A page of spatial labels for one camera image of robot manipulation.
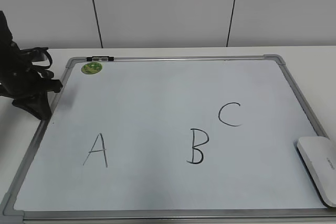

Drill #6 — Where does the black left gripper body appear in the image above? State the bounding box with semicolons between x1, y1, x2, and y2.
1;47;43;98

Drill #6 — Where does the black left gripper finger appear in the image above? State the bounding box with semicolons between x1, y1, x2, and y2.
12;92;51;120
36;78;63;93

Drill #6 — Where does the white rectangular board eraser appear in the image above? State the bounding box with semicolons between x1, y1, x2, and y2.
297;136;335;208

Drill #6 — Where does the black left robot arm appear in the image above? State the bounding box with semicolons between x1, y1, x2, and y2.
1;12;62;120

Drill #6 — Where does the round green magnet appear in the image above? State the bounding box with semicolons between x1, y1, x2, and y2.
81;62;103;75

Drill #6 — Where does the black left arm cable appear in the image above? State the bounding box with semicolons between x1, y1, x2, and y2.
19;47;55;79

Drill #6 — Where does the white board with grey frame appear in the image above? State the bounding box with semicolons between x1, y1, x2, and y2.
1;55;335;223

